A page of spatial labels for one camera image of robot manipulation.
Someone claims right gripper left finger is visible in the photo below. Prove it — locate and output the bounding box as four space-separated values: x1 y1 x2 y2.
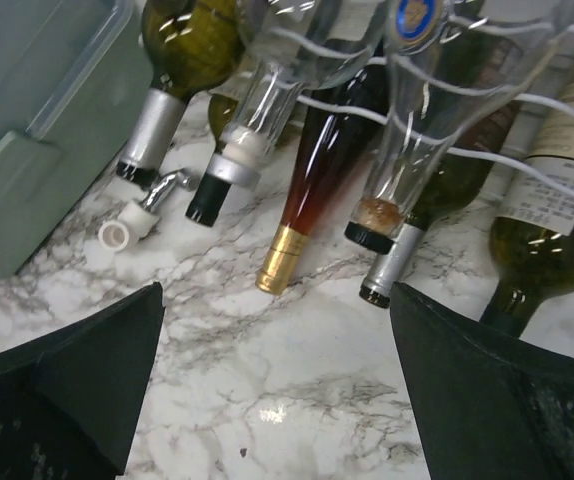
0 282 165 479

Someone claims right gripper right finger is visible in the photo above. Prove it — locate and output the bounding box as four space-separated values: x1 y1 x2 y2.
390 283 574 479

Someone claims clear bottle white label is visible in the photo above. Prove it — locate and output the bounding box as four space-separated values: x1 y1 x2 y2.
345 1 559 254

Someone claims green bottle black neck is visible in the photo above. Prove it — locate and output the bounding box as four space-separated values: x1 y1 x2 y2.
479 47 574 341

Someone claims chrome white bottle stopper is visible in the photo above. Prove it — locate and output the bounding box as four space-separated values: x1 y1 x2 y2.
97 168 201 253

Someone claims dark bottle bottom left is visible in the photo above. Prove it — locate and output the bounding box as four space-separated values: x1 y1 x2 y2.
185 96 295 227

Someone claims green bottle silver foil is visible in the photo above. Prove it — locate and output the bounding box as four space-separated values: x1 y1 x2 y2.
359 35 521 309

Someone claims red wine bottle gold foil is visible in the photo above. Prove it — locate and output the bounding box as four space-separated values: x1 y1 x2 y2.
255 64 389 295

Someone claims dark green bottle top left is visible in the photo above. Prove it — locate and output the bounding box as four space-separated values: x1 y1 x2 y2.
115 0 244 189

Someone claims clear bottle silver cap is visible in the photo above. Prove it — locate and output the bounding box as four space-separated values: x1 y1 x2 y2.
203 0 387 189

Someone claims green plastic toolbox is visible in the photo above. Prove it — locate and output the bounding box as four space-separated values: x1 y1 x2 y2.
0 0 152 279

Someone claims white wire wine rack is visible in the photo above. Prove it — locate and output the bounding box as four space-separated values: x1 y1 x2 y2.
247 1 574 213

